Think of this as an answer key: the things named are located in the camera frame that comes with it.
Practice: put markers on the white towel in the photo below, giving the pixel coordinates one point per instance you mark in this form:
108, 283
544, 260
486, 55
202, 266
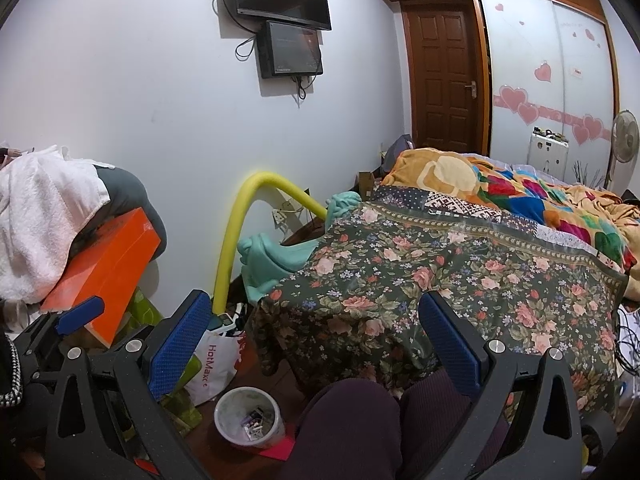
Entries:
45, 210

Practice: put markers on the colourful patchwork quilt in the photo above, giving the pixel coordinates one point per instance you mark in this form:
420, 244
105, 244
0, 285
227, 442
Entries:
500, 180

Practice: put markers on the white plastic bag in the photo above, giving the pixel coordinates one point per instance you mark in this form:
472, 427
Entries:
215, 360

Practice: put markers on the white standing fan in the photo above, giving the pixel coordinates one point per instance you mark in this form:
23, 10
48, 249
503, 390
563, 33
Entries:
625, 137

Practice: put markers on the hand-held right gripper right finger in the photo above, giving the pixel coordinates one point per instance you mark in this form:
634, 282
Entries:
450, 347

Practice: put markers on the white plastic bucket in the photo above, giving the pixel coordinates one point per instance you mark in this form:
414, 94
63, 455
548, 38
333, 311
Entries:
232, 425

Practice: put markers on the dark floral blanket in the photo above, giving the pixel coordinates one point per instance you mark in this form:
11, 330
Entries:
425, 280

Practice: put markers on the small black wall monitor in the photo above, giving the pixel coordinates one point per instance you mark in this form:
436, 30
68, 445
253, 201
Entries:
290, 50

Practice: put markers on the person's left leg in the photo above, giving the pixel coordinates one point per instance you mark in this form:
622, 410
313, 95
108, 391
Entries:
350, 430

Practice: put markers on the white appliance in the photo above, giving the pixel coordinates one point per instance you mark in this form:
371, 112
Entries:
547, 155

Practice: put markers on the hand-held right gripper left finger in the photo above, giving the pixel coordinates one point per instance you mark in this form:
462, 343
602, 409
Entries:
180, 342

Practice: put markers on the brown wooden door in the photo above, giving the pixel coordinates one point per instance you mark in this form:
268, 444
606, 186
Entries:
442, 80

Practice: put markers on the orange cardboard box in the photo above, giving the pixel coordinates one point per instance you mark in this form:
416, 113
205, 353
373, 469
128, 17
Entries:
105, 270

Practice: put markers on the white wardrobe with heart stickers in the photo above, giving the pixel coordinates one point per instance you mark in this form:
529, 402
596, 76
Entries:
545, 55

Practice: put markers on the grey cloth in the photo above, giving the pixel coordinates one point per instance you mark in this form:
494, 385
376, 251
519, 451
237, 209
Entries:
130, 195

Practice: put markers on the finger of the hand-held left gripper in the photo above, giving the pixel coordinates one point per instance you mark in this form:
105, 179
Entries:
80, 316

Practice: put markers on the teal plastic rocking toy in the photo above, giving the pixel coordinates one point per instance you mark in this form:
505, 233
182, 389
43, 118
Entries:
265, 265

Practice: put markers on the dark purple trouser legs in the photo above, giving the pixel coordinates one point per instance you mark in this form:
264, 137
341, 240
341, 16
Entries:
430, 410

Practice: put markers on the pink flat item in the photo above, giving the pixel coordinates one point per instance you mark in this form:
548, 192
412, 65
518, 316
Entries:
280, 450

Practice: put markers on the yellow foam tube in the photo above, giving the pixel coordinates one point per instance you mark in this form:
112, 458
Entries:
230, 240

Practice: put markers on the dark bag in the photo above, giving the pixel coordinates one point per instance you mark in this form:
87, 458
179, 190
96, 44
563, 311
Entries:
397, 147

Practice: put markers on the small printed wrapper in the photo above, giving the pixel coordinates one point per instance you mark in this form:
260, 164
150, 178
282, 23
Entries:
254, 422

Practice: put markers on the wall power socket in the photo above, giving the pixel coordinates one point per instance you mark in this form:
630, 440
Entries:
284, 215

